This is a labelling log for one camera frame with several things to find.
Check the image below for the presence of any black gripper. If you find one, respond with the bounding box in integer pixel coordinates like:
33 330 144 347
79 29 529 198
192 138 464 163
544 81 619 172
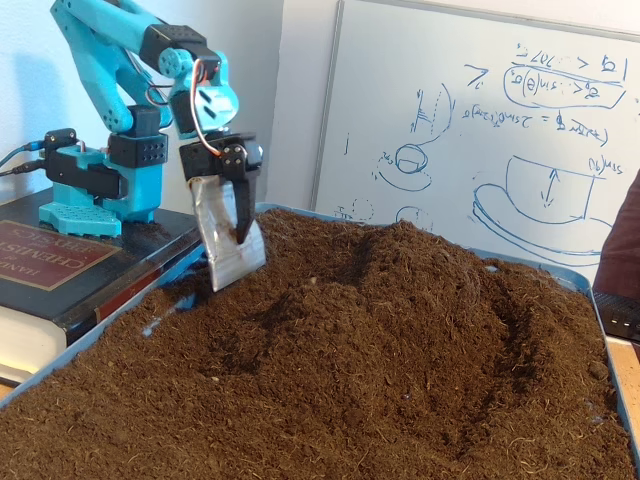
178 130 265 246

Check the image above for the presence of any silver foil scoop plate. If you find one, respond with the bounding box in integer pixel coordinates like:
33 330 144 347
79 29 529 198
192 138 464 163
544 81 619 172
188 177 267 294

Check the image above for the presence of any brown soil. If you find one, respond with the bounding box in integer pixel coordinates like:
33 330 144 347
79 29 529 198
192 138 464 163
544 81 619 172
0 207 636 480

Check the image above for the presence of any right forearm maroon sleeve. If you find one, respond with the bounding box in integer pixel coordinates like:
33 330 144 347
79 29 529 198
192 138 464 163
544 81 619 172
593 172 640 300

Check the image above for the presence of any black controller block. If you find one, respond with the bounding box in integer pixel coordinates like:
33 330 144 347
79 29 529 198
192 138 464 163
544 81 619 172
42 128 79 151

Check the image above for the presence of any black chemistry physics handbook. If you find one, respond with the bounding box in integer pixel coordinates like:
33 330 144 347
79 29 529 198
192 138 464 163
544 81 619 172
0 192 220 389

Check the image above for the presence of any whiteboard with blue drawings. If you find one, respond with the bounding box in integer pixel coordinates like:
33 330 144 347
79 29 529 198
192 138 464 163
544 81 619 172
307 0 640 301

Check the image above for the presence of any blue plastic tray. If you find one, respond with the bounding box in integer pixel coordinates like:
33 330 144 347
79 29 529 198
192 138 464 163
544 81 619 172
0 201 640 480

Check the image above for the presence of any black cable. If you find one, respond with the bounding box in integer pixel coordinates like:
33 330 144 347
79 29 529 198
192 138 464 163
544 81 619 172
0 160 47 177

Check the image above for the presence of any blue cable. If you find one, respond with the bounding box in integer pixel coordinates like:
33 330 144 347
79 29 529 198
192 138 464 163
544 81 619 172
0 141 44 169

